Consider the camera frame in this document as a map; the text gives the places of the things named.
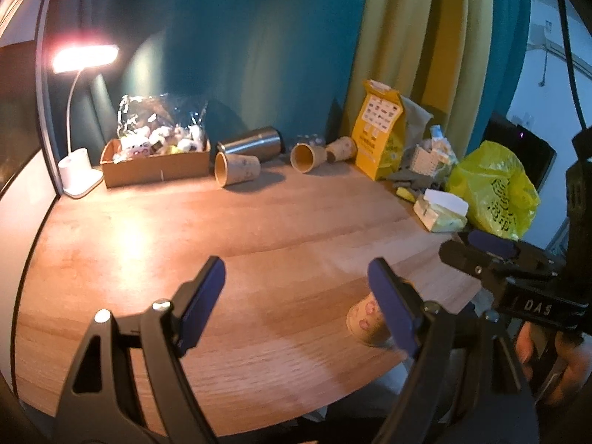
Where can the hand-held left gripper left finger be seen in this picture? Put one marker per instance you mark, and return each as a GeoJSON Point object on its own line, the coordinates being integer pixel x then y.
{"type": "Point", "coordinates": [203, 305]}

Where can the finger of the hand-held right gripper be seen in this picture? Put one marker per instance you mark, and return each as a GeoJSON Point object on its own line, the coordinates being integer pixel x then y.
{"type": "Point", "coordinates": [490, 240]}
{"type": "Point", "coordinates": [467, 259]}

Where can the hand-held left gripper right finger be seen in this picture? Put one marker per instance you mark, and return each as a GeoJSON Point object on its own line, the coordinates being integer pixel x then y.
{"type": "Point", "coordinates": [393, 310]}

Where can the patterned paper cup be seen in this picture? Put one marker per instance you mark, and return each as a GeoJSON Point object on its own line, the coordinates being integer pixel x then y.
{"type": "Point", "coordinates": [342, 149]}
{"type": "Point", "coordinates": [367, 321]}
{"type": "Point", "coordinates": [307, 156]}
{"type": "Point", "coordinates": [236, 168]}

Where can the person's right hand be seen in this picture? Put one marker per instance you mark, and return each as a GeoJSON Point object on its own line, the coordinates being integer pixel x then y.
{"type": "Point", "coordinates": [576, 370]}

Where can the yellow plastic bag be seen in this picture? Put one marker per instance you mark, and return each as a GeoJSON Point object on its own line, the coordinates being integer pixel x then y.
{"type": "Point", "coordinates": [495, 189]}

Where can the white and yellow tissue box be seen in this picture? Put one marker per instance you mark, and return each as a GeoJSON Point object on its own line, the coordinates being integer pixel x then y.
{"type": "Point", "coordinates": [439, 212]}

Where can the black monitor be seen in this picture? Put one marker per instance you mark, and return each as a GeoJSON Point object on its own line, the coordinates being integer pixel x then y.
{"type": "Point", "coordinates": [522, 148]}

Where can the crumpled snack packets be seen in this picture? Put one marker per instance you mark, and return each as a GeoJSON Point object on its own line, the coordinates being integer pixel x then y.
{"type": "Point", "coordinates": [441, 145]}

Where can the white patterned carton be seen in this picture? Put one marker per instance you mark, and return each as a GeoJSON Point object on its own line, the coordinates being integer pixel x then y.
{"type": "Point", "coordinates": [421, 159]}

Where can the grey crumpled paper bag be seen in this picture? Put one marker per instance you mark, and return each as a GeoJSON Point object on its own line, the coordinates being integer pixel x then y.
{"type": "Point", "coordinates": [416, 120]}

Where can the cardboard box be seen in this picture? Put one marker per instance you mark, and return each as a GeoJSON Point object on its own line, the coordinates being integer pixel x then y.
{"type": "Point", "coordinates": [155, 166]}

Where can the yellow paper bag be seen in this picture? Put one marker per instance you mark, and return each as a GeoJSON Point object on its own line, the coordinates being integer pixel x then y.
{"type": "Point", "coordinates": [377, 134]}

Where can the stainless steel tumbler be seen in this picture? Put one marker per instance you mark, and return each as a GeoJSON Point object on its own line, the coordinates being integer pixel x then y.
{"type": "Point", "coordinates": [254, 142]}

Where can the white desk lamp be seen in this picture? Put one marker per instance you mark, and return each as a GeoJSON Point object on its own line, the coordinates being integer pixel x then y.
{"type": "Point", "coordinates": [78, 171]}

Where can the clear bag of small toys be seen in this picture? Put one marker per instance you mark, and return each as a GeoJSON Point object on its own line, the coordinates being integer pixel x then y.
{"type": "Point", "coordinates": [157, 125]}

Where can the yellow curtain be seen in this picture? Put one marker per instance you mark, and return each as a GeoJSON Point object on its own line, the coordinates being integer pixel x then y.
{"type": "Point", "coordinates": [430, 46]}

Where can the teal curtain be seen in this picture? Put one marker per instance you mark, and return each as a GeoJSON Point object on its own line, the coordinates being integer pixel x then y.
{"type": "Point", "coordinates": [231, 41]}

